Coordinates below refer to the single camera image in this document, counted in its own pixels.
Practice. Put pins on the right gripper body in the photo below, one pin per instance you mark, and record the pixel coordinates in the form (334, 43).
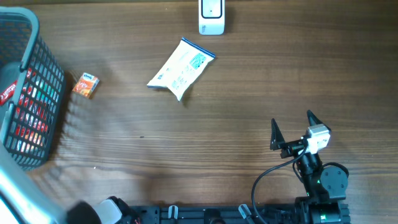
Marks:
(292, 148)

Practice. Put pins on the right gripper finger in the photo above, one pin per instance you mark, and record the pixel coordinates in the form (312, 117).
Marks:
(313, 120)
(277, 140)

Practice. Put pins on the cream snack pouch blue seal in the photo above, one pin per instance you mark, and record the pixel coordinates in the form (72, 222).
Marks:
(184, 66)

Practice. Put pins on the orange tissue pack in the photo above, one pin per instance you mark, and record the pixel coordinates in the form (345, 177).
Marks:
(86, 85)

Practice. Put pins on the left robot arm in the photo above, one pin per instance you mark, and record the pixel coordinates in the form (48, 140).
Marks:
(28, 204)

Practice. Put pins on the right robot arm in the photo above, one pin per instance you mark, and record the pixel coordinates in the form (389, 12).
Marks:
(325, 184)

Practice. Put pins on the white barcode scanner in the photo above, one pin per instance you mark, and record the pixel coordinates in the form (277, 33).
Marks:
(211, 17)

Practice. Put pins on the grey plastic shopping basket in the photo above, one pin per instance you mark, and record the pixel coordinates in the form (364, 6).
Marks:
(28, 118)

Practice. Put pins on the red candy bar wrapper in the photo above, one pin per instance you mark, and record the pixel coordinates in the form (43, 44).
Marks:
(9, 91)

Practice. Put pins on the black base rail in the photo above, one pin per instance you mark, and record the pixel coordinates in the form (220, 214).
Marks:
(233, 214)

